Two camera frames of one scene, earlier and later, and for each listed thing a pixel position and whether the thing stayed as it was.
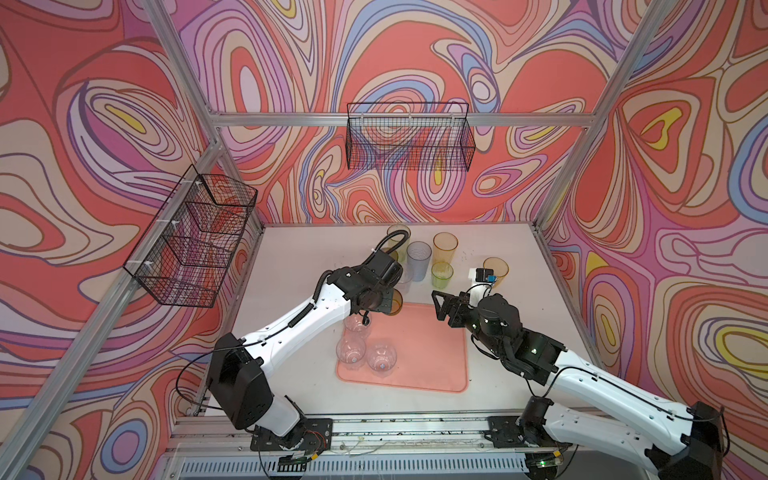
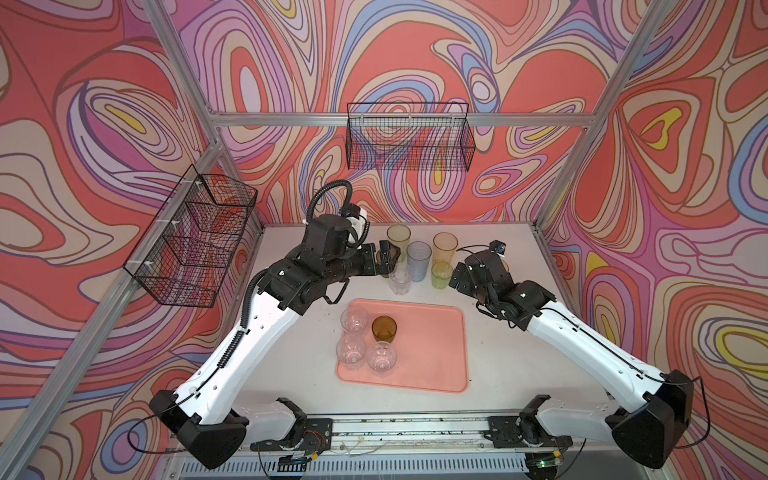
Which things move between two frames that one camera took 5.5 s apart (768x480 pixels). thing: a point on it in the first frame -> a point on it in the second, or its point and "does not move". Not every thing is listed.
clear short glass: [350, 352] does not move
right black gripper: [460, 301] -> [463, 285]
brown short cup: [396, 302] -> [384, 328]
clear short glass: [382, 359] does not move
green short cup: [441, 273] does not move
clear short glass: [353, 325] does not move
